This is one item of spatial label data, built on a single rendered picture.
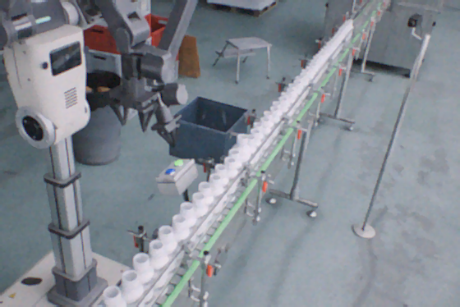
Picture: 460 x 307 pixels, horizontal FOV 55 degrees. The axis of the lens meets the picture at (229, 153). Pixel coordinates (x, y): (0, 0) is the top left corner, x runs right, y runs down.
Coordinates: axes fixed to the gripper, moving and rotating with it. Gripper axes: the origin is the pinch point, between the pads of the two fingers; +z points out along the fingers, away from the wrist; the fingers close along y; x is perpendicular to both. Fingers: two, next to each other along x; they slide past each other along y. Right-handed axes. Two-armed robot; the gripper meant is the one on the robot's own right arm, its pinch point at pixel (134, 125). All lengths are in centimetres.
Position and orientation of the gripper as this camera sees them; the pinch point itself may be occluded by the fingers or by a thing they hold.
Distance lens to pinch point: 118.0
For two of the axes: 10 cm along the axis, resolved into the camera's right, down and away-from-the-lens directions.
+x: 4.0, -4.4, 8.0
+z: -0.9, 8.5, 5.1
